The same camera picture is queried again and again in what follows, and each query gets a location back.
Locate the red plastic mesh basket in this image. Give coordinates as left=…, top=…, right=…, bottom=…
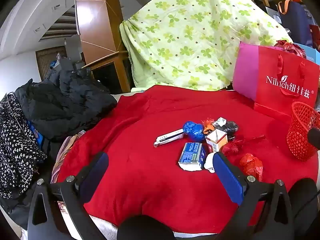
left=286, top=102, right=320, bottom=162

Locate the long white box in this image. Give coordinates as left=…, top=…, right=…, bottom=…
left=153, top=129, right=185, bottom=148

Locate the orange floral wrapper packet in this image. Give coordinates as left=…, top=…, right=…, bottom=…
left=202, top=119, right=216, bottom=135

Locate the crumpled red foil wrapper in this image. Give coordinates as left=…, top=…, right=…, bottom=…
left=239, top=153, right=264, bottom=182

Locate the blue white medicine box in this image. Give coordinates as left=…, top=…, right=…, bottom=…
left=178, top=142, right=207, bottom=172

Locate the red paper gift bag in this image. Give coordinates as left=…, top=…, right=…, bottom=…
left=232, top=41, right=320, bottom=117

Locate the striped cloth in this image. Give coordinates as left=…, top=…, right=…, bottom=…
left=50, top=130, right=87, bottom=183

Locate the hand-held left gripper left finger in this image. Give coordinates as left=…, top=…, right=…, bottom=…
left=27, top=152, right=110, bottom=240

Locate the black puffer jacket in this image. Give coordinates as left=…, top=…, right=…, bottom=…
left=15, top=69, right=118, bottom=142

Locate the orange white medicine box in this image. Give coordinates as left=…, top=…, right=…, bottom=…
left=205, top=129, right=228, bottom=153

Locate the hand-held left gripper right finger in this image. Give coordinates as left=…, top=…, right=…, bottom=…
left=212, top=151, right=295, bottom=240

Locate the white tissue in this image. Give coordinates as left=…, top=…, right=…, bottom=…
left=204, top=152, right=216, bottom=173

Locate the black white floral cloth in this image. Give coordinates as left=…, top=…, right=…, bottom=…
left=0, top=92, right=48, bottom=200

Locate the red blanket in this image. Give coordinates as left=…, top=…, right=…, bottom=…
left=56, top=85, right=320, bottom=234

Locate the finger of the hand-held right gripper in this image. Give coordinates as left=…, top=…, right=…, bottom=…
left=307, top=127, right=320, bottom=151

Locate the red plastic bag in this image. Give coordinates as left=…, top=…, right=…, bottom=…
left=274, top=40, right=307, bottom=58

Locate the crumpled black plastic bag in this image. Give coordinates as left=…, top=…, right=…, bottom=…
left=221, top=120, right=239, bottom=140

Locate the wooden door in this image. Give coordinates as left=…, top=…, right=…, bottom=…
left=35, top=45, right=67, bottom=80

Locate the green clover print quilt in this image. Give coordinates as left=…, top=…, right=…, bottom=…
left=119, top=0, right=294, bottom=92

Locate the navy bag with orange handles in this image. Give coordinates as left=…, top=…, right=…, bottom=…
left=277, top=0, right=314, bottom=48

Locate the crumpled blue plastic bag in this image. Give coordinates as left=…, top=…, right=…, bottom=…
left=183, top=121, right=205, bottom=142

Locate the light blue cardboard box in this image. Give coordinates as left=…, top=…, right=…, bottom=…
left=292, top=42, right=320, bottom=64

